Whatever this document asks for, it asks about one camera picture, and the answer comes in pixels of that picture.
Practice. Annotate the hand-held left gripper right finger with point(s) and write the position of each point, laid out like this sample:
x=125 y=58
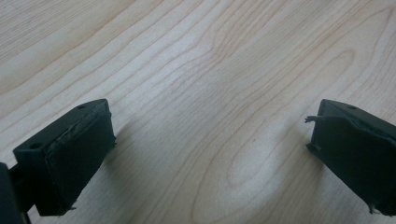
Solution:
x=358 y=161

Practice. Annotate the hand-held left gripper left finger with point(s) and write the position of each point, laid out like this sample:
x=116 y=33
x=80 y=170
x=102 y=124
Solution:
x=71 y=161

